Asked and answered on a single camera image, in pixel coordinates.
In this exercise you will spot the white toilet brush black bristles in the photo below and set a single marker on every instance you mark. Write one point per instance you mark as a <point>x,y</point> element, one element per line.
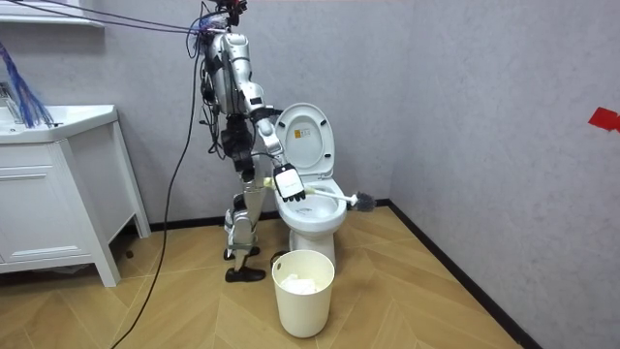
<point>334,195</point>

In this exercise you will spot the robot body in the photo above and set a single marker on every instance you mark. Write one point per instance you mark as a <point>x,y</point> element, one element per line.
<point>235,136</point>

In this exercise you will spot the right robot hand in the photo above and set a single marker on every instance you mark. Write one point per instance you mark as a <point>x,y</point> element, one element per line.
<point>288,183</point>

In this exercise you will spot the crumpled white paper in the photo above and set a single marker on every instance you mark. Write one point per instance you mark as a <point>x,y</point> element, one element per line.
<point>300,285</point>

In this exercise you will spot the chrome faucet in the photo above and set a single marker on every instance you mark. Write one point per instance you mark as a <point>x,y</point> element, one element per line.
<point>10,104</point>

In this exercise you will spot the robot legs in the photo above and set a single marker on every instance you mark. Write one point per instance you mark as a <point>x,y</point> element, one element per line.
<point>252,203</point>

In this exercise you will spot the white wall shelf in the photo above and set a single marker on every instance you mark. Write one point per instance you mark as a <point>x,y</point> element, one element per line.
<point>48,19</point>

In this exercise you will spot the red tape piece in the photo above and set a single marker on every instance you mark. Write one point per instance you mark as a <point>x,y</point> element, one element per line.
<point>604,119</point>

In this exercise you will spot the cream plastic waste bin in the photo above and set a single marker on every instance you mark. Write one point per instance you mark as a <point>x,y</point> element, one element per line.
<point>302,305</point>

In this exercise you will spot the white toilet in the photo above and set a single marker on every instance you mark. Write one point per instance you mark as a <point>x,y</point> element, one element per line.
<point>310,218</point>

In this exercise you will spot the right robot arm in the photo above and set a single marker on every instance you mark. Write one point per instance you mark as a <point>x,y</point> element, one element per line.
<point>243,72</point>

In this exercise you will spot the white vanity cabinet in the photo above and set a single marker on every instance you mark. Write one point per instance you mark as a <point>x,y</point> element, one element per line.
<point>43,208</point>

